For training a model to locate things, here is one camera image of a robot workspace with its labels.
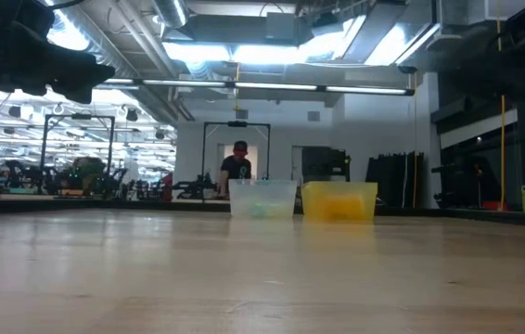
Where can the yellow plastic bin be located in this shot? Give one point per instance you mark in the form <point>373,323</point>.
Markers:
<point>339,189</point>

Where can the black robot station frame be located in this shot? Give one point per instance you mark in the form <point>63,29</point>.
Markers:
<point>79,116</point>
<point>237,124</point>

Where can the silver ventilation duct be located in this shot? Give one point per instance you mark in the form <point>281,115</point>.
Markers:
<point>172,11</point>

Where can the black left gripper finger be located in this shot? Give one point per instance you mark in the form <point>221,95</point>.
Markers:
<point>79,95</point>
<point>91,69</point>

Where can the black cabinet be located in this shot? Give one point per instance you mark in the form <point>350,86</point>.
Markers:
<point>325,164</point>

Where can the clear plastic bin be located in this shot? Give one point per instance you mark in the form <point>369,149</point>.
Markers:
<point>262,195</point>

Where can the long ceiling light bar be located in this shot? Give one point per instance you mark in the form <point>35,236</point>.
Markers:
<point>272,86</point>

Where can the black curtain panels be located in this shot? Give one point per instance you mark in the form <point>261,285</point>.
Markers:
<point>394,181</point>

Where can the person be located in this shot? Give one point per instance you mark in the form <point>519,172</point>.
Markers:
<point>235,169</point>

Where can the red box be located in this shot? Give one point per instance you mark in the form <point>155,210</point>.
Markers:
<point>494,205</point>

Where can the black aluminium table frame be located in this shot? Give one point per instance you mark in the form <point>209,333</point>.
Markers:
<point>105,205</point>

